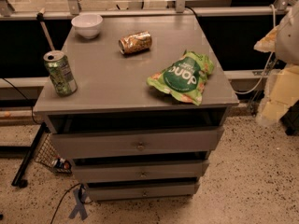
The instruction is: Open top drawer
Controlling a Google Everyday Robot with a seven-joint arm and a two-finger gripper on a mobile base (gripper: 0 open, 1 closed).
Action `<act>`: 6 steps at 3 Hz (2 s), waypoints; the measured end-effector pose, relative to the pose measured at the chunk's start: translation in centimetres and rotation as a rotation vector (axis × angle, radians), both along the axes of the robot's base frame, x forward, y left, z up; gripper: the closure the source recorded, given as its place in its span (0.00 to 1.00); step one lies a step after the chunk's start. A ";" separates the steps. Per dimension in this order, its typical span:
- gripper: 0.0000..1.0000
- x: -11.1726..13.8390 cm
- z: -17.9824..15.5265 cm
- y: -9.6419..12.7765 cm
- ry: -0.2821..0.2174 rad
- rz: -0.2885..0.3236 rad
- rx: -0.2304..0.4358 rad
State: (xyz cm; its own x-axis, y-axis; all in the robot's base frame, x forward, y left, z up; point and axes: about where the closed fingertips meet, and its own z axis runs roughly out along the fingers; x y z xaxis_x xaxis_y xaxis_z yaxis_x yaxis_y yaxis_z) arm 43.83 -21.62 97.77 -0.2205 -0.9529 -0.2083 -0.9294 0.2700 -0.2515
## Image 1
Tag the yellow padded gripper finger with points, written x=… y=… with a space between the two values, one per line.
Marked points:
x=281 y=92
x=268 y=42

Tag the grey top drawer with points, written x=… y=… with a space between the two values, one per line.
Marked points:
x=102 y=145

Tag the grey drawer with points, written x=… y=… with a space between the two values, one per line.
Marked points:
x=140 y=171
x=102 y=145
x=143 y=191

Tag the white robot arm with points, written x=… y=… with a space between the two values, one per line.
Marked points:
x=287 y=41

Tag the grey middle drawer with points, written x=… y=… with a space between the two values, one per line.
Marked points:
x=140 y=171

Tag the grey drawer cabinet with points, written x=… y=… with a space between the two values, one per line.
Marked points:
x=113 y=96

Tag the grey bottom drawer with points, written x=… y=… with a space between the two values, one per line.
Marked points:
x=143 y=191

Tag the green chip bag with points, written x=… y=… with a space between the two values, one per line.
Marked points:
x=184 y=79

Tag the orange soda can lying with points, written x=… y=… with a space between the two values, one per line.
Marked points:
x=135 y=42

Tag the white ceramic bowl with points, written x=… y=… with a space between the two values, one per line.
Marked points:
x=87 y=25

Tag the green soda can upright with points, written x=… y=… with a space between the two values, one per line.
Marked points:
x=61 y=76

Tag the grey tape cross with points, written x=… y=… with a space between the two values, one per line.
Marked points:
x=79 y=209

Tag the wooden stick with black clamp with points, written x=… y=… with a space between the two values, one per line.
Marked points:
x=40 y=18

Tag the black floor stand bar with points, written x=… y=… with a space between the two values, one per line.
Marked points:
x=18 y=180

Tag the metal railing frame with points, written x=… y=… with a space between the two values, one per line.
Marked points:
x=61 y=9

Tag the wire mesh basket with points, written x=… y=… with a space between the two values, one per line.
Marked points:
x=48 y=156

